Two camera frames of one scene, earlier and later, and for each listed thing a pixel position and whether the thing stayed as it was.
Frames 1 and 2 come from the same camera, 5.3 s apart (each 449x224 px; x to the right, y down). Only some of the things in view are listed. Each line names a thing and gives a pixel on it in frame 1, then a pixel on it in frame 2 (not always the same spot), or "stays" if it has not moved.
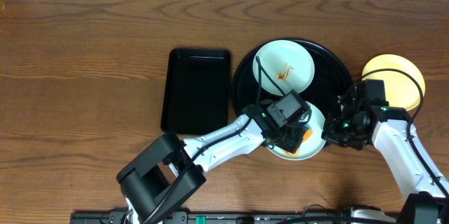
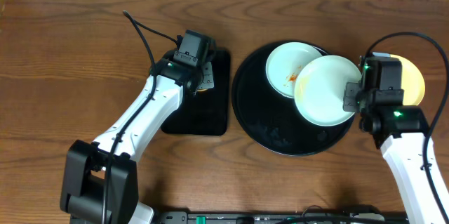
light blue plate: x=288 y=62 stays
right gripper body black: x=334 y=137 → x=351 y=97
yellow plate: x=401 y=90 stays
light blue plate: x=314 y=143 → x=319 y=89
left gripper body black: x=292 y=140 → x=209 y=77
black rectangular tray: x=196 y=92 stays
